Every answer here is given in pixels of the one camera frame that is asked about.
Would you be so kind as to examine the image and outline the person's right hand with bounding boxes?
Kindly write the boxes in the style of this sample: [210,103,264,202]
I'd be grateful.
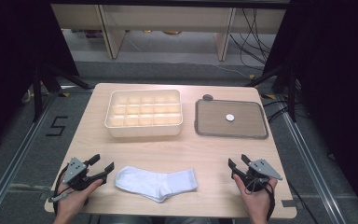
[232,174,279,219]

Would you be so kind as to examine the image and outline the aluminium floor rail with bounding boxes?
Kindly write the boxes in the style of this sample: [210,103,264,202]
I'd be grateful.
[281,111,348,224]
[0,92,60,224]

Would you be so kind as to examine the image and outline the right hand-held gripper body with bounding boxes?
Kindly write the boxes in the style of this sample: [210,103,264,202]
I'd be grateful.
[238,159,283,192]

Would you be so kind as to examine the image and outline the white sock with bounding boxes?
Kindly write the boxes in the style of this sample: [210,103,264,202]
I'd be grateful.
[115,165,199,203]

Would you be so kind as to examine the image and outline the black curtain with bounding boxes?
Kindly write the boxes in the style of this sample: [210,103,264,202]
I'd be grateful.
[262,0,358,216]
[0,0,79,157]

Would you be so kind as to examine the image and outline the left hand-held gripper cable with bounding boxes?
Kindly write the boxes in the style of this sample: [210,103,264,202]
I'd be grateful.
[47,164,76,216]

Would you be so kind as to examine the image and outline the white floor cable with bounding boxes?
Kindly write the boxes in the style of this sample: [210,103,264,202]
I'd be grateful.
[195,61,254,79]

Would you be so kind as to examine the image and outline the black cable bundle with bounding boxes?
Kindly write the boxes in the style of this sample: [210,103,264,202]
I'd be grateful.
[229,7,278,71]

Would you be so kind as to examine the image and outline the beige wooden desk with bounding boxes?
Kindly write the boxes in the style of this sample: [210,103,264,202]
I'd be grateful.
[49,3,287,62]

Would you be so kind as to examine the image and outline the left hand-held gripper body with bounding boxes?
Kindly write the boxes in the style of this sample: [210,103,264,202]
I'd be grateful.
[62,157,91,191]

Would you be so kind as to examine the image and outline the cream divided storage box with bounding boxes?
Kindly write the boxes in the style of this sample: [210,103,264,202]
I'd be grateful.
[103,89,184,138]

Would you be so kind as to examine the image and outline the person's left hand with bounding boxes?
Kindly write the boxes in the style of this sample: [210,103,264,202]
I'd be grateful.
[54,178,104,217]

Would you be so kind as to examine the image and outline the black metal stand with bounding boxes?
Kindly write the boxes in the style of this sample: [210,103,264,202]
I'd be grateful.
[32,63,94,122]
[245,62,302,123]

